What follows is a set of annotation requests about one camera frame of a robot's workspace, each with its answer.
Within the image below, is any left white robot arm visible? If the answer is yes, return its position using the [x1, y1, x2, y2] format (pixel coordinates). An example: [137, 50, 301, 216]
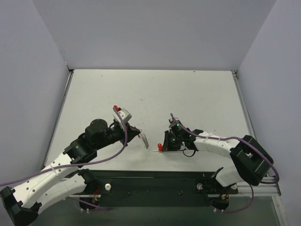
[0, 119, 141, 226]

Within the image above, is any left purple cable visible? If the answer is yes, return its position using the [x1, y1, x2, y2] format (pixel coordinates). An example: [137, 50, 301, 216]
[0, 109, 129, 211]

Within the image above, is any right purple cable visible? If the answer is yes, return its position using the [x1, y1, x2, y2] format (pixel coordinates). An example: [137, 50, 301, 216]
[170, 113, 280, 214]

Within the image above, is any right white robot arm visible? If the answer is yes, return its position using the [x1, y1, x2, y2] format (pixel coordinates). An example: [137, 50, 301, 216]
[159, 121, 279, 187]

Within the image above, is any red handled metal keyring holder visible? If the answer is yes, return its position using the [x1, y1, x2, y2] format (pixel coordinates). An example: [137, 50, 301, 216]
[138, 130, 149, 149]

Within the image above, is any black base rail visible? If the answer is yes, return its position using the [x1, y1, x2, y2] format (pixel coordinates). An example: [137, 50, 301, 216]
[76, 170, 238, 210]

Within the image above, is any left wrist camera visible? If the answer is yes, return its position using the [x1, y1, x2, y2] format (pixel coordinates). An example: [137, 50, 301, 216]
[113, 105, 132, 127]

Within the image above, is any aluminium frame rail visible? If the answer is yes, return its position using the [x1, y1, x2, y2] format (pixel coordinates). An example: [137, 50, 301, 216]
[231, 70, 281, 196]

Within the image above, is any purple cable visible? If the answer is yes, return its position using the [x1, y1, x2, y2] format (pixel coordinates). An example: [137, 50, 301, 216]
[170, 113, 280, 214]
[0, 109, 129, 211]

